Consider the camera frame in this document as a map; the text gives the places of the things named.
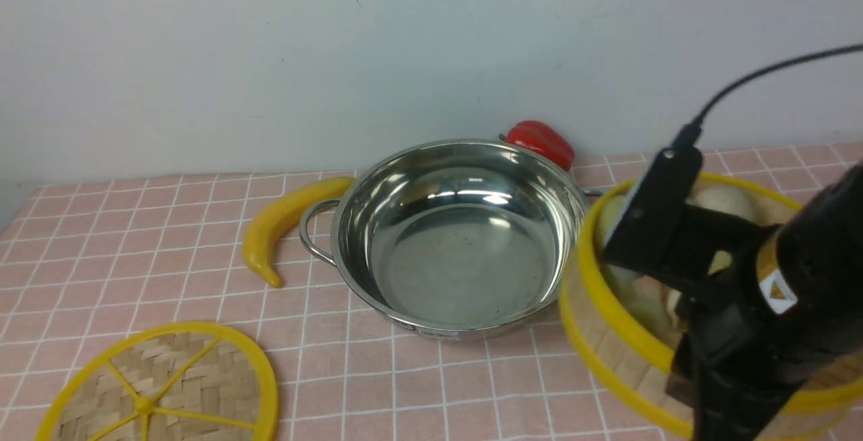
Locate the red bell pepper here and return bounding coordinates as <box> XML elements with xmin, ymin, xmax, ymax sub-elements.
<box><xmin>499</xmin><ymin>119</ymin><xmax>576</xmax><ymax>173</ymax></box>

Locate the stainless steel pot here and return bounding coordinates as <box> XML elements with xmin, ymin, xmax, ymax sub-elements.
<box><xmin>299</xmin><ymin>140</ymin><xmax>596</xmax><ymax>341</ymax></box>

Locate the yellow bamboo steamer lid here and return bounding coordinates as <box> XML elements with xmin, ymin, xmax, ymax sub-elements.
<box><xmin>35</xmin><ymin>322</ymin><xmax>280</xmax><ymax>440</ymax></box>

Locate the white steamed bun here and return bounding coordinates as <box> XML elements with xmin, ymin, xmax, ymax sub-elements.
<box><xmin>686</xmin><ymin>185</ymin><xmax>758</xmax><ymax>223</ymax></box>

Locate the yellow plastic banana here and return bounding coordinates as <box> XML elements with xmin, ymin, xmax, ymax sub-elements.
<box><xmin>241</xmin><ymin>177</ymin><xmax>355</xmax><ymax>288</ymax></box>

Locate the green steamed bun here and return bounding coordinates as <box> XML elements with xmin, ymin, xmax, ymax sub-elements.
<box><xmin>595</xmin><ymin>195</ymin><xmax>628</xmax><ymax>251</ymax></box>

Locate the black camera cable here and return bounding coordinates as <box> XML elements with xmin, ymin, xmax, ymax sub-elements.
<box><xmin>670</xmin><ymin>43</ymin><xmax>863</xmax><ymax>150</ymax></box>

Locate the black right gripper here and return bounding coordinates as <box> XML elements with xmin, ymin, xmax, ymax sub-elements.
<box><xmin>667</xmin><ymin>205</ymin><xmax>818</xmax><ymax>440</ymax></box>

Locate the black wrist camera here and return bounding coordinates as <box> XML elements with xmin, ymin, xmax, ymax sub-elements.
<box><xmin>601</xmin><ymin>146</ymin><xmax>703</xmax><ymax>273</ymax></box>

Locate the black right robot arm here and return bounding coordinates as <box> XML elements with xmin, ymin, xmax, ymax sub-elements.
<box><xmin>667</xmin><ymin>163</ymin><xmax>861</xmax><ymax>440</ymax></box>

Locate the pink checkered tablecloth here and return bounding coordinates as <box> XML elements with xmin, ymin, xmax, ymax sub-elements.
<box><xmin>0</xmin><ymin>142</ymin><xmax>863</xmax><ymax>441</ymax></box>

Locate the yellow bamboo steamer basket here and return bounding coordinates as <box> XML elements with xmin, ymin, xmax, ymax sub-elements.
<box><xmin>559</xmin><ymin>173</ymin><xmax>861</xmax><ymax>440</ymax></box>

